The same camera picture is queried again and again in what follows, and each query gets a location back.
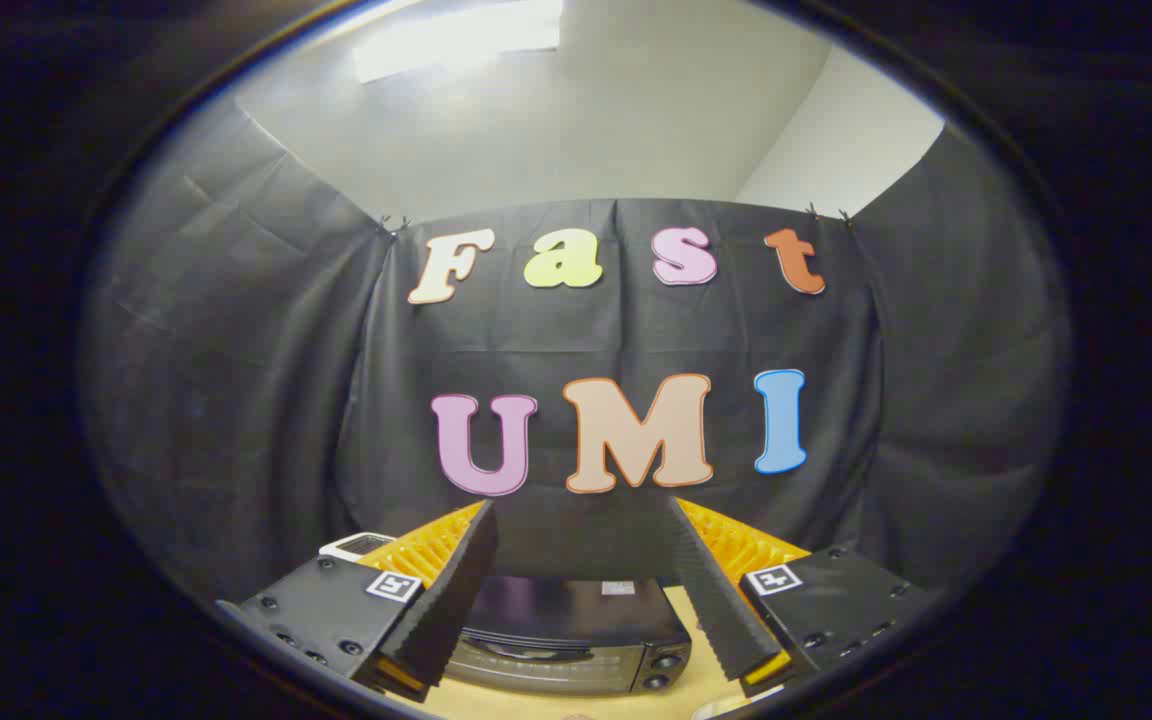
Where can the white pop-up toaster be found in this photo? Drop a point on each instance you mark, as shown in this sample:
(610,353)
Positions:
(351,547)

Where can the black backdrop cloth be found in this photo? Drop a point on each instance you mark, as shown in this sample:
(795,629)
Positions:
(236,350)

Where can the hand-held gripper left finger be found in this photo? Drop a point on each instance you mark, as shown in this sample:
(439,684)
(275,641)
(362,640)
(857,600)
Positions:
(446,610)

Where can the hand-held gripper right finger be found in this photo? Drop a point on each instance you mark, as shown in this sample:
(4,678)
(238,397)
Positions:
(721,610)

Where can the black toaster oven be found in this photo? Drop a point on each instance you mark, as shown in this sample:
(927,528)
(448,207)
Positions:
(576,625)

